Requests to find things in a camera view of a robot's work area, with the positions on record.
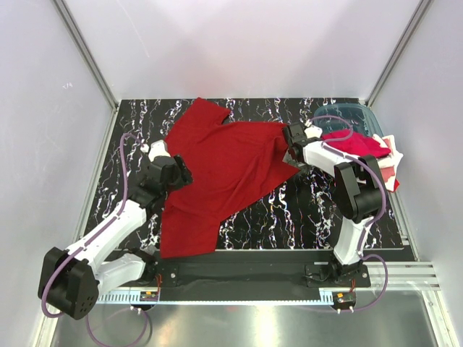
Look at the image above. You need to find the right connector box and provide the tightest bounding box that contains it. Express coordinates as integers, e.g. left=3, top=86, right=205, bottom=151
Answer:
left=334, top=291, right=357, bottom=309

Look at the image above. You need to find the front aluminium rail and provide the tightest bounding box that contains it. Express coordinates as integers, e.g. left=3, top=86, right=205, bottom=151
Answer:
left=48, top=262, right=441, bottom=290

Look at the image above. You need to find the connector box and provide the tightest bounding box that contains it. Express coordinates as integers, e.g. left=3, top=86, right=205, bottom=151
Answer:
left=334, top=291, right=357, bottom=309
left=139, top=290, right=160, bottom=302

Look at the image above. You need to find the black marble pattern mat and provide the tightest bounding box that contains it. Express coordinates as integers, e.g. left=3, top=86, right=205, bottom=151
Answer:
left=80, top=98, right=404, bottom=251

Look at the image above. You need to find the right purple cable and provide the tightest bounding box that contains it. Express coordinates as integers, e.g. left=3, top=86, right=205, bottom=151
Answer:
left=307, top=115, right=390, bottom=314

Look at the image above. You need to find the right aluminium frame post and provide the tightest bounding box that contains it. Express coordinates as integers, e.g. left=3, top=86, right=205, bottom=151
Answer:
left=365, top=0, right=433, bottom=107

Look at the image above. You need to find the clear blue plastic bin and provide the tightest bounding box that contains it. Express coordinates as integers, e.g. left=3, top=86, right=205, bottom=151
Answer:
left=314, top=103, right=383, bottom=137

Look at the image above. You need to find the left aluminium frame post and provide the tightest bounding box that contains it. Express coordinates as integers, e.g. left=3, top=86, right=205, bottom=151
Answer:
left=50, top=0, right=120, bottom=109

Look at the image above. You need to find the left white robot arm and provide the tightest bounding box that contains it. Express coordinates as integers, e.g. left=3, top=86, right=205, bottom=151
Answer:
left=38, top=155, right=192, bottom=320

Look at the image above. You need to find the aluminium frame post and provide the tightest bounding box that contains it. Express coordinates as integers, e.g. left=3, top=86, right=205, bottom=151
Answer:
left=50, top=0, right=120, bottom=109
left=365, top=0, right=433, bottom=107

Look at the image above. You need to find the red t-shirt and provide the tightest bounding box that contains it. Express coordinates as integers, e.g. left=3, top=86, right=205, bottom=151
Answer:
left=160, top=98, right=297, bottom=259

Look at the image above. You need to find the crimson t-shirt on pile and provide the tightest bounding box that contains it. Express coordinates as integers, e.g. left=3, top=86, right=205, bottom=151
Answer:
left=321, top=129, right=369, bottom=156

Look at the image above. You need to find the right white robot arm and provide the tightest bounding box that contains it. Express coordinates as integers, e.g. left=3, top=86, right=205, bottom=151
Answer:
left=283, top=124, right=386, bottom=287

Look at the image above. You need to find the left connector box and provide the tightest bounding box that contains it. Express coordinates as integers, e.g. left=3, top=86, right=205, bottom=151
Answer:
left=139, top=290, right=160, bottom=302

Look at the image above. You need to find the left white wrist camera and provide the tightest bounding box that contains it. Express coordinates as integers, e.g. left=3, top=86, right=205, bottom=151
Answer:
left=140, top=140, right=171, bottom=162

